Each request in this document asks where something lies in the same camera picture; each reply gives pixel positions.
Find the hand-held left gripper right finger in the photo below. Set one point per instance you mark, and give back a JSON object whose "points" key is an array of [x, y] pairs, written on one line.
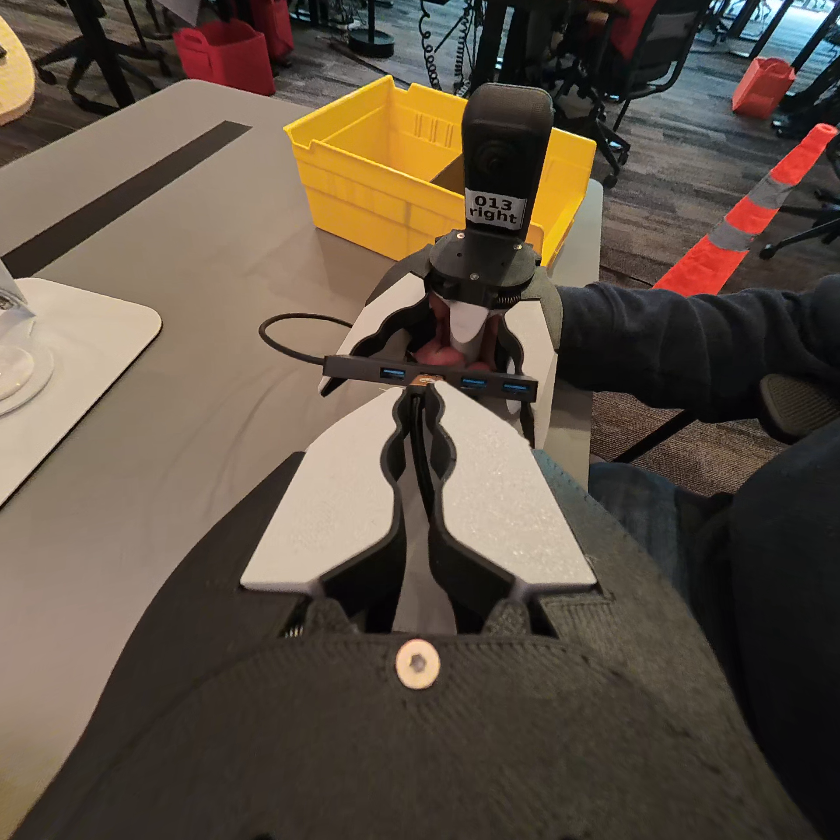
{"points": [[505, 518]]}

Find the dark bin divider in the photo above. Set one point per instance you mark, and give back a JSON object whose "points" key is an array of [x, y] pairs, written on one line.
{"points": [[449, 177]]}

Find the orange traffic cone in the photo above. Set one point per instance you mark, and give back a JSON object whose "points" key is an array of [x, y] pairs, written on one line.
{"points": [[748, 223]]}

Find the white metal stand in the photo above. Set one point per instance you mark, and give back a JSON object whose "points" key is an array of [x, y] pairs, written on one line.
{"points": [[98, 341]]}

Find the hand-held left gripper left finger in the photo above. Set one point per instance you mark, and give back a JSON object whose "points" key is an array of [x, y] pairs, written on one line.
{"points": [[328, 518]]}

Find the black slim usb hub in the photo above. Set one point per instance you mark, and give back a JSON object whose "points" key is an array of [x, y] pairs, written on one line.
{"points": [[358, 369]]}

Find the person's right forearm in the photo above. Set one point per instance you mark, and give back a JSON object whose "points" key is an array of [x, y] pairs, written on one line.
{"points": [[656, 341]]}

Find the black office chair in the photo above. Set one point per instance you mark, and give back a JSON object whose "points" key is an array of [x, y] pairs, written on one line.
{"points": [[649, 46]]}

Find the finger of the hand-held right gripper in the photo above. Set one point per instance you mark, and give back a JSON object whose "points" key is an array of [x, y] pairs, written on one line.
{"points": [[380, 305], [541, 341]]}

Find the person's right hand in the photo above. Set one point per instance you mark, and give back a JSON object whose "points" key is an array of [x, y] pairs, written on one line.
{"points": [[436, 354]]}

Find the person's leg in jeans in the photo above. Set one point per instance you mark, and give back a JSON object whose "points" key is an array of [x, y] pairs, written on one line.
{"points": [[649, 518]]}

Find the yellow plastic bin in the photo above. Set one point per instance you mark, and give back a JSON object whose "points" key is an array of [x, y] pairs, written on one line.
{"points": [[367, 210]]}

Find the black chair base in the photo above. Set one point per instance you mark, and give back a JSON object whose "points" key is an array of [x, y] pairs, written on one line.
{"points": [[105, 39], [807, 233]]}

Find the red floor bin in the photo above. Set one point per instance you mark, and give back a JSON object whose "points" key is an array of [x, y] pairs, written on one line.
{"points": [[275, 29], [223, 62]]}

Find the orange floor bag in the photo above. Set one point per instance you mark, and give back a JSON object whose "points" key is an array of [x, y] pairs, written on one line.
{"points": [[764, 88]]}

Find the black metal bar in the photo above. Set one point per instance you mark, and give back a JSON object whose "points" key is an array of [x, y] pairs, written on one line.
{"points": [[656, 434]]}

